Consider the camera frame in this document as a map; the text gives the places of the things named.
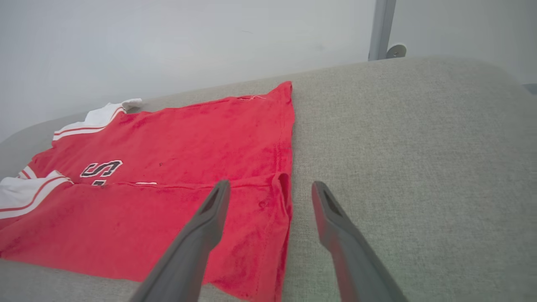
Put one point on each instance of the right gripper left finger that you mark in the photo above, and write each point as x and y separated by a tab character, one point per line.
188	256

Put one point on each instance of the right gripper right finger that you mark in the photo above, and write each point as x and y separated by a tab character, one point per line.
352	256

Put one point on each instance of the red and white garment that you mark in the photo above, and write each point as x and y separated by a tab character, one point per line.
188	138

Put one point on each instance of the grey fabric sofa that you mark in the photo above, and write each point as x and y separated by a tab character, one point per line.
419	167

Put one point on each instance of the grey metal pole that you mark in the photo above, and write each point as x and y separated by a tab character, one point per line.
382	25

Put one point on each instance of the round metal wall fitting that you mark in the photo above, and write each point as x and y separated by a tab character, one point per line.
397	51

